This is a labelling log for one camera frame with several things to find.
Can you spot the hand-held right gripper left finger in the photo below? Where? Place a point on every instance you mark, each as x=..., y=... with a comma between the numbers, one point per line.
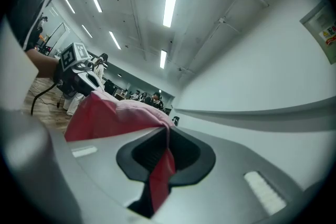
x=105, y=165

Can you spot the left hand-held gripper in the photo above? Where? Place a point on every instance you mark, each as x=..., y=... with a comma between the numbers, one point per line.
x=71, y=57

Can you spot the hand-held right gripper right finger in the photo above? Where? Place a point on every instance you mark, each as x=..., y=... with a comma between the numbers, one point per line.
x=223, y=165

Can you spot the pink sweatshirt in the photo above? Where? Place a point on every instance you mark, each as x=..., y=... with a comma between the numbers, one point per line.
x=118, y=118

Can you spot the person's left forearm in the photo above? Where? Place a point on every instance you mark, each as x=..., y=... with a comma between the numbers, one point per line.
x=42, y=63

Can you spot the grey wall electrical panel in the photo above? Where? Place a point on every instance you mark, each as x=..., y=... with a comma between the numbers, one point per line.
x=323, y=31

